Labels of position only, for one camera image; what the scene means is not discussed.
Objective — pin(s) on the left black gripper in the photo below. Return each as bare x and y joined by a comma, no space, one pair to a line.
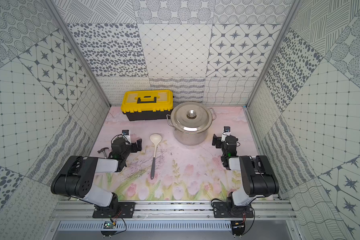
133,145

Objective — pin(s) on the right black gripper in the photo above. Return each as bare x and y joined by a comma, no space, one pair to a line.
217,140

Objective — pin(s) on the cream spoon with grey handle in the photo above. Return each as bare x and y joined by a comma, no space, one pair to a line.
155,139

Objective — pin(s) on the stainless steel stock pot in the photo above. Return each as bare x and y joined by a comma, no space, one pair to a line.
190,139

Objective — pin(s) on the stainless steel pot lid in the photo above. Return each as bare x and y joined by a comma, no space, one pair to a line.
191,117

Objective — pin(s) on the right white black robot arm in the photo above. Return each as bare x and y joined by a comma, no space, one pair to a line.
258,178

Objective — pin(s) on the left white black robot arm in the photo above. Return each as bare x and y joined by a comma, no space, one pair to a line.
76,179

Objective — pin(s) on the small hammer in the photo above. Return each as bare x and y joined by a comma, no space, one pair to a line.
104,152

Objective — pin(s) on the yellow and black toolbox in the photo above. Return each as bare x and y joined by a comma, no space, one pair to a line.
147,105

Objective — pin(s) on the left small circuit board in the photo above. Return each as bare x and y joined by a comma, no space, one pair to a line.
109,229

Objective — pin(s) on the small circuit board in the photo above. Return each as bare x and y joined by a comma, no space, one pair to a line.
238,228
109,229

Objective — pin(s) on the right small circuit board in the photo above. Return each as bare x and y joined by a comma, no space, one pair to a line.
238,228

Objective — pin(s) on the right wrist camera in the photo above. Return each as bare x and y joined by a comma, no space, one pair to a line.
226,133

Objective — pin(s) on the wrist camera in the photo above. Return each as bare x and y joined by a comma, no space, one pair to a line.
126,135
226,133

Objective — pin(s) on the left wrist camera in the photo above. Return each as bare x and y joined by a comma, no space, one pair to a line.
126,135

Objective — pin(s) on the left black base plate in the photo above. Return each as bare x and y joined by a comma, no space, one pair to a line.
121,210

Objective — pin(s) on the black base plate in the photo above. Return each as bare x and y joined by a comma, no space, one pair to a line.
121,210
223,210

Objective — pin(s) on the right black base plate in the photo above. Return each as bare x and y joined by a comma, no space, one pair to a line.
223,210

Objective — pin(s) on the aluminium mounting rail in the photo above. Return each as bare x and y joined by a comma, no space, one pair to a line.
173,210

